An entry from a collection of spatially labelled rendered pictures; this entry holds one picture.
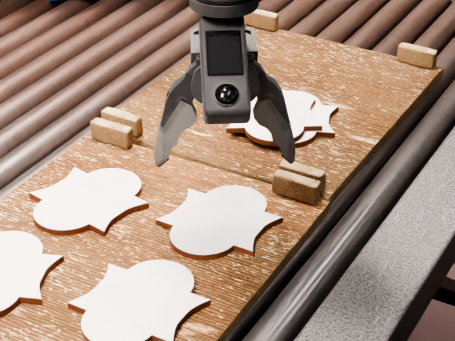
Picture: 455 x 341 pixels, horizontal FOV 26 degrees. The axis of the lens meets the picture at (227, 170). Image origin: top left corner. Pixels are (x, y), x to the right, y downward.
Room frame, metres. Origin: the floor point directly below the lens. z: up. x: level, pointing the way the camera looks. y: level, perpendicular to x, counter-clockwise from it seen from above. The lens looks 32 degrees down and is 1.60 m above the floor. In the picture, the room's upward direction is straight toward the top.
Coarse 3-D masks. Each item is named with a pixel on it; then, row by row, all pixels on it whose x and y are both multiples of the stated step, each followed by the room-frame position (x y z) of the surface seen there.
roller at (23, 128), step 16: (176, 16) 1.56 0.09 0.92; (192, 16) 1.58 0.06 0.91; (160, 32) 1.50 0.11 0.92; (176, 32) 1.52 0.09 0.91; (128, 48) 1.44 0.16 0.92; (144, 48) 1.45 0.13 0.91; (112, 64) 1.38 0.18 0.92; (128, 64) 1.40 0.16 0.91; (80, 80) 1.33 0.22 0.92; (96, 80) 1.33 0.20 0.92; (112, 80) 1.36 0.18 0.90; (64, 96) 1.28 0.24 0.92; (80, 96) 1.29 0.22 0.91; (32, 112) 1.22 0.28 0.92; (48, 112) 1.23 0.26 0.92; (64, 112) 1.25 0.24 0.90; (16, 128) 1.18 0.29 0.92; (32, 128) 1.20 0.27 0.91; (0, 144) 1.14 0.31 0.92; (16, 144) 1.16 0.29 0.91
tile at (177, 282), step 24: (144, 264) 0.84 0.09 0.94; (168, 264) 0.84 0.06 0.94; (96, 288) 0.80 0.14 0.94; (120, 288) 0.80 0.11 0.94; (144, 288) 0.80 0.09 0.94; (168, 288) 0.80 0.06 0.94; (192, 288) 0.80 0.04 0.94; (96, 312) 0.77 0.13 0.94; (120, 312) 0.77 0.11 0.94; (144, 312) 0.77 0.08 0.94; (168, 312) 0.77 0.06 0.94; (192, 312) 0.77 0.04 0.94; (96, 336) 0.73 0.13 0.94; (120, 336) 0.73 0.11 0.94; (144, 336) 0.73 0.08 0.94; (168, 336) 0.73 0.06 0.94
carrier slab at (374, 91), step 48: (288, 48) 1.40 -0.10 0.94; (336, 48) 1.40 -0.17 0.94; (144, 96) 1.24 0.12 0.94; (336, 96) 1.24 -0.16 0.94; (384, 96) 1.24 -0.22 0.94; (144, 144) 1.12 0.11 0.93; (192, 144) 1.11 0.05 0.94; (240, 144) 1.11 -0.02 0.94; (336, 144) 1.11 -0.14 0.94; (336, 192) 1.00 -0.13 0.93
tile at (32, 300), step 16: (0, 240) 0.89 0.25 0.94; (16, 240) 0.89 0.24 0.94; (32, 240) 0.89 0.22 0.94; (0, 256) 0.86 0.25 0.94; (16, 256) 0.86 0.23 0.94; (32, 256) 0.86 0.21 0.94; (48, 256) 0.86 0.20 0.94; (0, 272) 0.83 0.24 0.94; (16, 272) 0.83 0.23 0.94; (32, 272) 0.83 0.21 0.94; (48, 272) 0.84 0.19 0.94; (0, 288) 0.80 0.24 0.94; (16, 288) 0.80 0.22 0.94; (32, 288) 0.80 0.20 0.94; (0, 304) 0.78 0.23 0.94; (16, 304) 0.78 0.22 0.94
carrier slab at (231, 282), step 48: (96, 144) 1.11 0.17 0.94; (144, 192) 1.00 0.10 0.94; (48, 240) 0.90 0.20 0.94; (96, 240) 0.90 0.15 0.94; (144, 240) 0.90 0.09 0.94; (288, 240) 0.90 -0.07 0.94; (48, 288) 0.81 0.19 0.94; (240, 288) 0.81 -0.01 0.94; (0, 336) 0.74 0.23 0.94; (48, 336) 0.74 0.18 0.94; (192, 336) 0.74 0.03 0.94
